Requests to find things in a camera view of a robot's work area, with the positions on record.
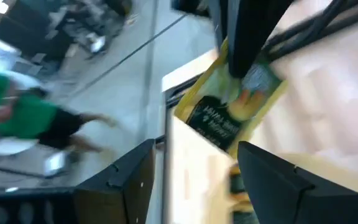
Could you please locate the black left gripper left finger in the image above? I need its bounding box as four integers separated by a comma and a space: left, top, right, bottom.
0, 138, 157, 224

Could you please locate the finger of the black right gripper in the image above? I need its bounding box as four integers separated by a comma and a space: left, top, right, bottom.
208, 0, 229, 50
227, 0, 294, 78

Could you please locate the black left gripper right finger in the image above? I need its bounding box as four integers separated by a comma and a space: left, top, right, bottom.
237, 141, 358, 224

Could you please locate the person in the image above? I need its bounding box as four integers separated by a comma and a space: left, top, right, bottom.
0, 70, 119, 155

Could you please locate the dark cluttered office desk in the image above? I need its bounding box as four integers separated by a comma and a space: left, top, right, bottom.
0, 0, 133, 78

